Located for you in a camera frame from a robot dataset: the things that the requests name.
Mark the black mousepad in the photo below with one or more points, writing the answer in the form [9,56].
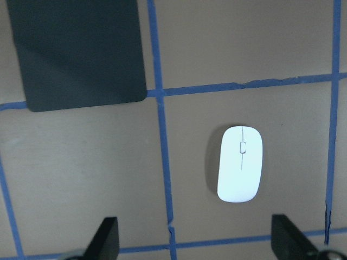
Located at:
[75,54]

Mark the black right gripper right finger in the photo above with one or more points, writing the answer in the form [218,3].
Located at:
[288,242]

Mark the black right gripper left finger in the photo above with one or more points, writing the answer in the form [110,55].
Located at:
[105,243]

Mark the white computer mouse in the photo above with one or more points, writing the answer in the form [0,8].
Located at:
[240,166]

